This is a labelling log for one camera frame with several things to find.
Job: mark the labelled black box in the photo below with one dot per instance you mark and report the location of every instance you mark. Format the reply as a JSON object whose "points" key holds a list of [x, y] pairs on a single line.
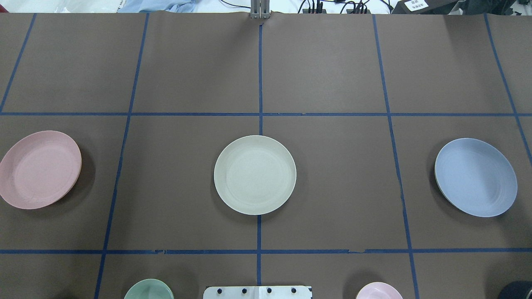
{"points": [[423, 7]]}

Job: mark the cream plate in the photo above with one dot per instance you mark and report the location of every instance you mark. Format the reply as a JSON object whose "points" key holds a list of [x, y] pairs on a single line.
{"points": [[255, 175]]}

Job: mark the blue cloth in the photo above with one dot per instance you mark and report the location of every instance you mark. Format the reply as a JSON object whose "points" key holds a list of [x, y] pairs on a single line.
{"points": [[143, 6]]}

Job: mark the green bowl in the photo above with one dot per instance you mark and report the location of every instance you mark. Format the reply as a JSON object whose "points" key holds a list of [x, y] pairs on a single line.
{"points": [[149, 289]]}

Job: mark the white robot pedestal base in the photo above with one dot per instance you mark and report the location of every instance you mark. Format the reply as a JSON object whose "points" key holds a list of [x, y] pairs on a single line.
{"points": [[258, 292]]}

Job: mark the dark blue pot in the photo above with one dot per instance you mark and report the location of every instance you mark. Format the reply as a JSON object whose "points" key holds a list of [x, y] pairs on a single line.
{"points": [[516, 290]]}

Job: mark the aluminium frame post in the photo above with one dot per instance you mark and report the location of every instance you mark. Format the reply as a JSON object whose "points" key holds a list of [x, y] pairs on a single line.
{"points": [[260, 9]]}

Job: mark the black power strip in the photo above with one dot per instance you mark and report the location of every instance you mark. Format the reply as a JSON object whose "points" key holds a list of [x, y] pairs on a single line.
{"points": [[341, 7]]}

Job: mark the blue plate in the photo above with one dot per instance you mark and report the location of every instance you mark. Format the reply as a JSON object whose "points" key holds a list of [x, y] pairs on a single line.
{"points": [[475, 177]]}

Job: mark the pink plate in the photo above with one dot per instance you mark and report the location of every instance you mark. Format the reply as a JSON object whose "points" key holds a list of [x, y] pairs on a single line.
{"points": [[39, 170]]}

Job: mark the pink bowl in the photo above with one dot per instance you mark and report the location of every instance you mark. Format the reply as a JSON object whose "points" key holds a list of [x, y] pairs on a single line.
{"points": [[378, 290]]}

